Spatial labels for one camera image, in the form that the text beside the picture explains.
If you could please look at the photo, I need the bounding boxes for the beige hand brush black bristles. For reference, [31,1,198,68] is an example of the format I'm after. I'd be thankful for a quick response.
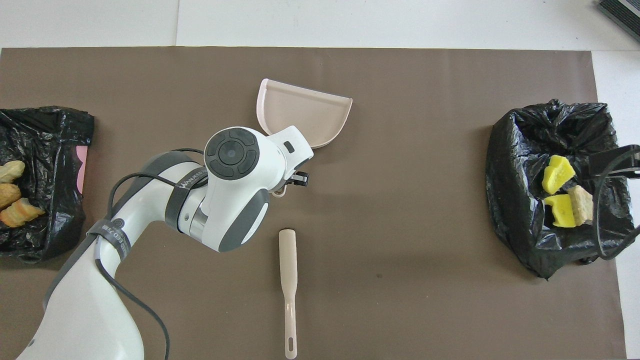
[278,229,299,360]

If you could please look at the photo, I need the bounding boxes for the dark ribbed device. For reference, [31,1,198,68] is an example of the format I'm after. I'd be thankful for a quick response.
[596,0,640,42]

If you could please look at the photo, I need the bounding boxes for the beige plastic dustpan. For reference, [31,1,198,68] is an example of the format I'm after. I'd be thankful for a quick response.
[256,78,353,197]

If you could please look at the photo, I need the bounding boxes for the tan striped bread piece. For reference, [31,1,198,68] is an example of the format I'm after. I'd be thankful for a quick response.
[0,198,46,228]

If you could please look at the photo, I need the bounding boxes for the pale yellow chip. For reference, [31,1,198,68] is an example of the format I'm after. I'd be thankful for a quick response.
[0,160,26,184]

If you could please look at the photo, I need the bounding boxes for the brown nugget trash piece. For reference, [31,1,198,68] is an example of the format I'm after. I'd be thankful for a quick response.
[0,183,22,210]

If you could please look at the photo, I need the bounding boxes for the notched yellow sponge piece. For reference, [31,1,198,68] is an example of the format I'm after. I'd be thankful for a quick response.
[543,194,577,229]

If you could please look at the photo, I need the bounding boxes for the pink plastic bin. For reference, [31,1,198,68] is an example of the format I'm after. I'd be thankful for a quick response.
[75,146,90,193]

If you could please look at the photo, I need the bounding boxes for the brown paper table mat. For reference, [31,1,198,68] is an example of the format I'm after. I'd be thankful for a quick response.
[0,47,628,360]

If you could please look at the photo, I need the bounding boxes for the oval yellow sponge piece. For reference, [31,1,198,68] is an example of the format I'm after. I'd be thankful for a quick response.
[542,155,577,195]

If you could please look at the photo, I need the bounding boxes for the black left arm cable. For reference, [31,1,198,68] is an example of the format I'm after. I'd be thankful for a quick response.
[94,147,207,360]

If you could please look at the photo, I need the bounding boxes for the beige rock-like sponge chunk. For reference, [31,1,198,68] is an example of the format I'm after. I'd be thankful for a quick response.
[567,185,594,227]

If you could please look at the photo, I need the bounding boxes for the black bag on pink bin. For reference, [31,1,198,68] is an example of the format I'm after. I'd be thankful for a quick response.
[0,106,96,264]

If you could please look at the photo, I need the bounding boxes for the left black trash bag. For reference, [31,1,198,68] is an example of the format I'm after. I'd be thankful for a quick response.
[485,99,637,280]

